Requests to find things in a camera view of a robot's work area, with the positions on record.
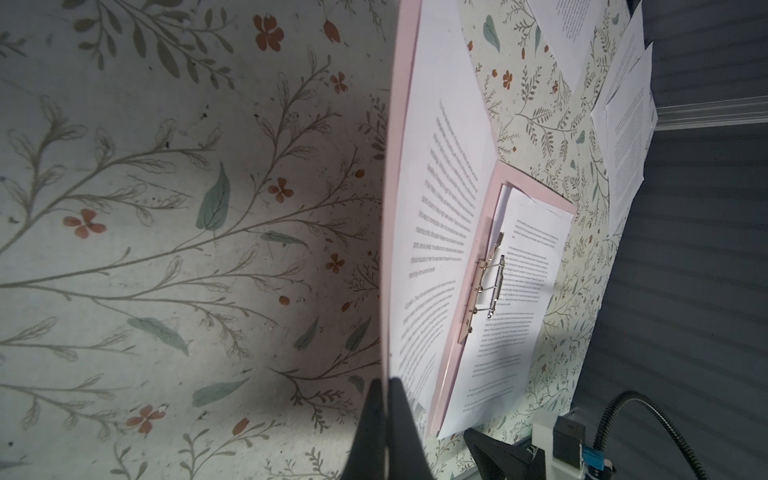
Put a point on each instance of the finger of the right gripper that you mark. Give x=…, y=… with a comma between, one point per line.
x=495, y=459

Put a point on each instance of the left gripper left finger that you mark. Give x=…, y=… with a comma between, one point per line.
x=366, y=460

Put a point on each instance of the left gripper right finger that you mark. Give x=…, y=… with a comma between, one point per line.
x=406, y=458

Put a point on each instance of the printed sheet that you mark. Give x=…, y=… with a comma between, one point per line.
x=439, y=159
x=494, y=367
x=628, y=121
x=629, y=51
x=577, y=33

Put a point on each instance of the pink paper folder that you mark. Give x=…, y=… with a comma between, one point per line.
x=502, y=175

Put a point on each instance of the metal folder clip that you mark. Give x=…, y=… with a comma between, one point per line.
x=485, y=288

